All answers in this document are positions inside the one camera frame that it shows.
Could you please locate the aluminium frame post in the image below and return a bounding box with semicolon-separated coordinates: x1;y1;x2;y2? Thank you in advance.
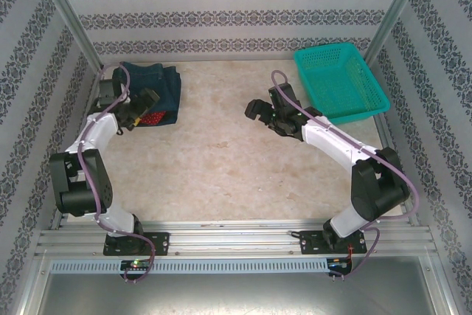
363;0;431;69
31;0;106;72

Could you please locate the aluminium mounting rail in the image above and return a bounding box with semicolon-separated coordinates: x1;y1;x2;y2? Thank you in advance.
35;221;438;257

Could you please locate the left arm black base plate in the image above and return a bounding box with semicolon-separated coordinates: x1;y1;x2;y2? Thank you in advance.
103;232;170;257

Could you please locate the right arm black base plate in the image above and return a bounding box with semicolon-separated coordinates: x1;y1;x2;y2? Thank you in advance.
300;229;368;256

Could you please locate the dark blue denim skirt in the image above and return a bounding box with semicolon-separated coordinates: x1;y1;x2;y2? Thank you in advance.
112;62;182;127

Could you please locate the aluminium table side rail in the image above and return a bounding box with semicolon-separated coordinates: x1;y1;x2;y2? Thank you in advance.
49;66;106;231
363;66;421;227

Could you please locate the grey metal sheet panel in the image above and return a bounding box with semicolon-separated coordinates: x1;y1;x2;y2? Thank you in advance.
14;254;458;315

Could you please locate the red polka dot skirt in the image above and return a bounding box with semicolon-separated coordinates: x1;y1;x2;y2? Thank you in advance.
142;110;165;126

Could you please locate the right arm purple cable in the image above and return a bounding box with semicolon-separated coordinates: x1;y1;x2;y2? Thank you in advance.
271;69;420;281

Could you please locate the teal plastic basket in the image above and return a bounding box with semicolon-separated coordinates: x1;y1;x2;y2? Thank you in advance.
294;42;391;121

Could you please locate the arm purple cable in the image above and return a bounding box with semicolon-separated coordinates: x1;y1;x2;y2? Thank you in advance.
271;69;420;281
77;63;156;283

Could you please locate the slotted grey cable duct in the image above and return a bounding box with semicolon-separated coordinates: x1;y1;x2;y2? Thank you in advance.
49;258;330;275

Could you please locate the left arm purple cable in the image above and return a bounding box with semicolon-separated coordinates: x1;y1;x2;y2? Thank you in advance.
77;63;156;283

